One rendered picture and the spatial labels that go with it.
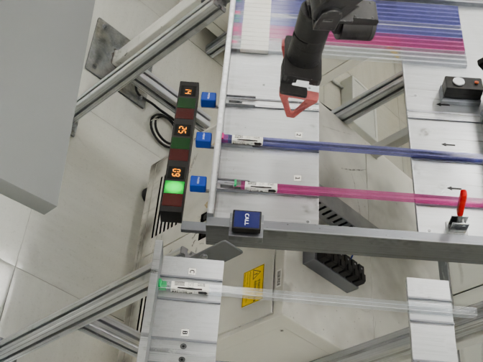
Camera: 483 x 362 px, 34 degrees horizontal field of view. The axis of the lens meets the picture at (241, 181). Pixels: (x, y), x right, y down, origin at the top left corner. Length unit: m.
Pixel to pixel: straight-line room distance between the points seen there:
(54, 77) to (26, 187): 0.25
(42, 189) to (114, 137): 1.10
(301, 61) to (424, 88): 0.43
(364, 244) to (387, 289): 0.61
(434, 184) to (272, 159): 0.31
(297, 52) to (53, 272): 1.02
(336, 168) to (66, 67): 0.82
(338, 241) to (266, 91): 0.39
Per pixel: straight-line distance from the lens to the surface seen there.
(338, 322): 1.82
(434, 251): 1.48
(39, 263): 2.10
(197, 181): 1.48
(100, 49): 2.61
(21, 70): 1.48
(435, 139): 1.63
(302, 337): 1.76
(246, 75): 1.69
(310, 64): 1.36
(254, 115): 1.61
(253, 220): 1.39
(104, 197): 2.32
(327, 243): 1.45
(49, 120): 1.45
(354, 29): 1.33
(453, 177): 1.57
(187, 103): 1.64
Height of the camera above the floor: 1.60
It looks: 35 degrees down
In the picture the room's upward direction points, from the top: 61 degrees clockwise
